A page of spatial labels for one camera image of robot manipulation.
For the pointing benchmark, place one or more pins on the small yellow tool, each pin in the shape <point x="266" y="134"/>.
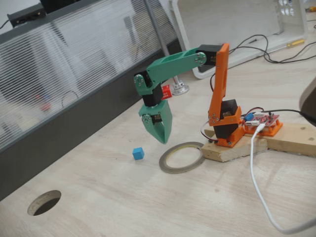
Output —
<point x="311" y="9"/>

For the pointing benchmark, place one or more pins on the green gripper with servo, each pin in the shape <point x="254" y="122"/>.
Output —
<point x="161" y="110"/>

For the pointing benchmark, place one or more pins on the grey rounded blurry object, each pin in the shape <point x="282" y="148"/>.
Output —
<point x="309" y="98"/>

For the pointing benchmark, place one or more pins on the silver metal pole with flange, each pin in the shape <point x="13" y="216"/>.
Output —
<point x="181" y="90"/>

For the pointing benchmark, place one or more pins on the wooden base block with holes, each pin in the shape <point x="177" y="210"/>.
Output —
<point x="234" y="153"/>

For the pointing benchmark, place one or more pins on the red controller circuit board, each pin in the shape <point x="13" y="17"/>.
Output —
<point x="266" y="119"/>

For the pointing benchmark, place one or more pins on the large white plastic tray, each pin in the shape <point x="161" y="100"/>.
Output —
<point x="222" y="24"/>

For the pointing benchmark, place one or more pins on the flat black device box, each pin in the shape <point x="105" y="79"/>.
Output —
<point x="27" y="14"/>

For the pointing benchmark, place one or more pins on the small red packet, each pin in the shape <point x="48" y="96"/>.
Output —
<point x="166" y="92"/>

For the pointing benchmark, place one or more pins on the dark monitor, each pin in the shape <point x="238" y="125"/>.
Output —
<point x="59" y="5"/>

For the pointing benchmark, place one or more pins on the small blue cube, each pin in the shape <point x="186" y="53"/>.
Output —
<point x="138" y="154"/>

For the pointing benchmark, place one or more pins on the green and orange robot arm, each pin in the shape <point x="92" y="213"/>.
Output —
<point x="217" y="86"/>

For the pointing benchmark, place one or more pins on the frosted partition with grey frame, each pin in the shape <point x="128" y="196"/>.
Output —
<point x="74" y="61"/>

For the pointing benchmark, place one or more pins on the pale wooden plank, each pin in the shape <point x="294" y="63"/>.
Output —
<point x="296" y="140"/>

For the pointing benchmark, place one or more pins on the orange circuit board mount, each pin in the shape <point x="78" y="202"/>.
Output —
<point x="274" y="130"/>

